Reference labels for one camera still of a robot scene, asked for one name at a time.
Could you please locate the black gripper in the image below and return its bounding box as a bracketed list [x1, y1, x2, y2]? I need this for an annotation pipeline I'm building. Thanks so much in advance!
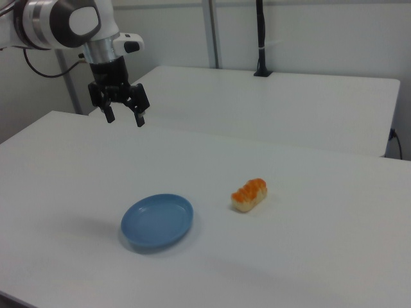
[87, 56, 151, 128]

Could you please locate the blue plate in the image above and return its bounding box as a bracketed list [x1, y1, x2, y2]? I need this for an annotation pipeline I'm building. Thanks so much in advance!
[120, 192, 195, 249]

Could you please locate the toy bread loaf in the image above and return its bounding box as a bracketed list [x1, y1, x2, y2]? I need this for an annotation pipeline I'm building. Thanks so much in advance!
[230, 177, 268, 213]

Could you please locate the white back table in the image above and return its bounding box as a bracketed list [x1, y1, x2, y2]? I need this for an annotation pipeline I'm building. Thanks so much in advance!
[88, 65, 401, 158]

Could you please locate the grey metal frame post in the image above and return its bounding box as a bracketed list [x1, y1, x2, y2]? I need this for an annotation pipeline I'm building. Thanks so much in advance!
[55, 47, 83, 115]

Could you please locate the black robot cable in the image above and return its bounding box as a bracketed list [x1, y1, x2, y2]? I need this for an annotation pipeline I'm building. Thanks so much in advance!
[22, 48, 86, 79]

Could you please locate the metal wall rail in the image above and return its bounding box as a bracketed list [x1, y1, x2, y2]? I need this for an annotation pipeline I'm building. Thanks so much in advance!
[205, 0, 222, 69]

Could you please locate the black camera stand pole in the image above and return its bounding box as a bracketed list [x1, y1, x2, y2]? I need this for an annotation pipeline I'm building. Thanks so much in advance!
[253, 0, 274, 78]

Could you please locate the black wall power cable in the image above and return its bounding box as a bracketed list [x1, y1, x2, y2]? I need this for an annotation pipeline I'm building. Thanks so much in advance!
[389, 127, 403, 160]

